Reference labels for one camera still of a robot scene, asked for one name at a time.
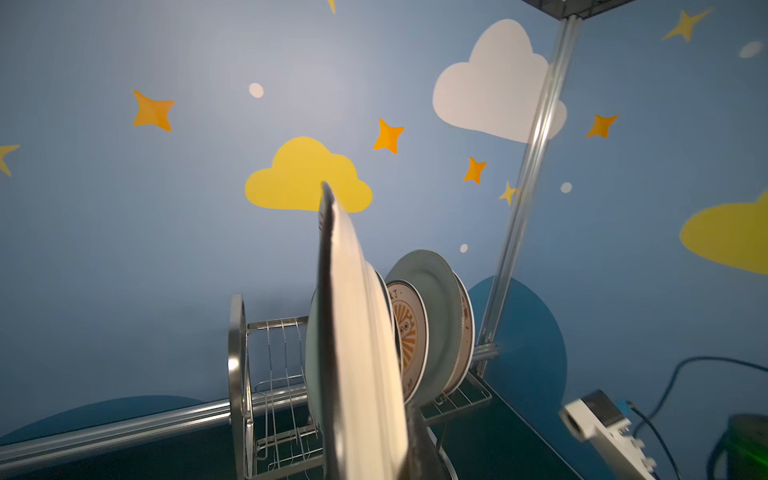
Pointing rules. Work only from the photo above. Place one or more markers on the green rim lettered plate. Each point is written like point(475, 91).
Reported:
point(392, 319)

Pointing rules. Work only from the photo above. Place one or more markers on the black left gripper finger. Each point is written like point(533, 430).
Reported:
point(423, 459)

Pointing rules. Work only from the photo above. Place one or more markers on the white red-berry plate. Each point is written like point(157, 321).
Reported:
point(362, 411)

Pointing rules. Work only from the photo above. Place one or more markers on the orange sunburst plate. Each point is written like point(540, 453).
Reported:
point(411, 319)

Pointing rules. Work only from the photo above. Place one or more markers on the stainless steel dish rack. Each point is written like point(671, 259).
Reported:
point(274, 437)

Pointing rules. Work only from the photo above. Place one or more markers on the plain pale green plate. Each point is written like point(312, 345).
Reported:
point(434, 280)

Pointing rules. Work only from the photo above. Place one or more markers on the white cloud motif plate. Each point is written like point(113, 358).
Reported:
point(467, 345)

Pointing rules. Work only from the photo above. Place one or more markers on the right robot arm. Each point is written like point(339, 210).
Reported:
point(744, 443)

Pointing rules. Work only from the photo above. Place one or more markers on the light green flower plate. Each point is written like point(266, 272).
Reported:
point(312, 370)

